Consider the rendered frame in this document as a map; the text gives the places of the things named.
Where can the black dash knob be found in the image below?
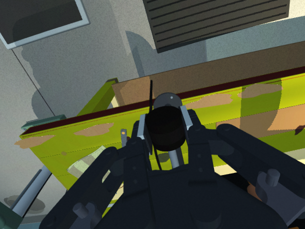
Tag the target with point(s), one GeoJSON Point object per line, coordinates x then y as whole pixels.
{"type": "Point", "coordinates": [165, 128]}

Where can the brown back board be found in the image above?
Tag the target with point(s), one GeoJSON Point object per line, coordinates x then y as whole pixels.
{"type": "Point", "coordinates": [214, 71]}

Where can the small grey toggle switch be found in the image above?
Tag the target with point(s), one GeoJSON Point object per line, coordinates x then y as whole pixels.
{"type": "Point", "coordinates": [123, 137]}

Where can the dark louvred wall vent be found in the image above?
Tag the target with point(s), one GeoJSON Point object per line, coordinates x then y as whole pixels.
{"type": "Point", "coordinates": [214, 21]}

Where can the teal flat tray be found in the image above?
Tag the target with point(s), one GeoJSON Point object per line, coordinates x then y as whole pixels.
{"type": "Point", "coordinates": [42, 120]}

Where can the grey round knob bezel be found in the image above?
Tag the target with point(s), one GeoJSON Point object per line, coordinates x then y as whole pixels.
{"type": "Point", "coordinates": [166, 98]}

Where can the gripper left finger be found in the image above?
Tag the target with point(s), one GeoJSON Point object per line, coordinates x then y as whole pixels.
{"type": "Point", "coordinates": [135, 166]}

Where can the grey tube leg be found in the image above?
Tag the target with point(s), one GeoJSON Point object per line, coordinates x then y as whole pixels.
{"type": "Point", "coordinates": [31, 189]}

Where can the dark green box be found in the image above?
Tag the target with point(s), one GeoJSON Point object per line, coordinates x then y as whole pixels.
{"type": "Point", "coordinates": [8, 218]}

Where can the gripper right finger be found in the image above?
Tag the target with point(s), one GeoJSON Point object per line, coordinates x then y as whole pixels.
{"type": "Point", "coordinates": [200, 147]}

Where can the yellow-green test stand body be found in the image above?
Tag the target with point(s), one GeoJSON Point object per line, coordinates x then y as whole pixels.
{"type": "Point", "coordinates": [71, 145]}

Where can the white framed window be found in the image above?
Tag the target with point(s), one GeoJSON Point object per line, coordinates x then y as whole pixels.
{"type": "Point", "coordinates": [35, 16]}

